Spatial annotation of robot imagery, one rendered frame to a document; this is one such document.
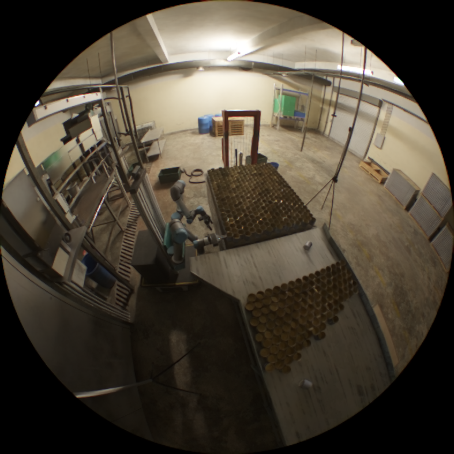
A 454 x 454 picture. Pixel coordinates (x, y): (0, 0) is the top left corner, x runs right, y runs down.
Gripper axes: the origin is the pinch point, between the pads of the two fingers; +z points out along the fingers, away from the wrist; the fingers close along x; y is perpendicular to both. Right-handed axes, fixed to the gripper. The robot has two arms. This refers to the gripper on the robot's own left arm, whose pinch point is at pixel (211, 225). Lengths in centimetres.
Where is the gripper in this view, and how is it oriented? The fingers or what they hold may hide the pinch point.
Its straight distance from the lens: 208.4
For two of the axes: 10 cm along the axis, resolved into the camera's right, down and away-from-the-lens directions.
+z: 4.1, 6.8, 6.0
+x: -0.1, -6.6, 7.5
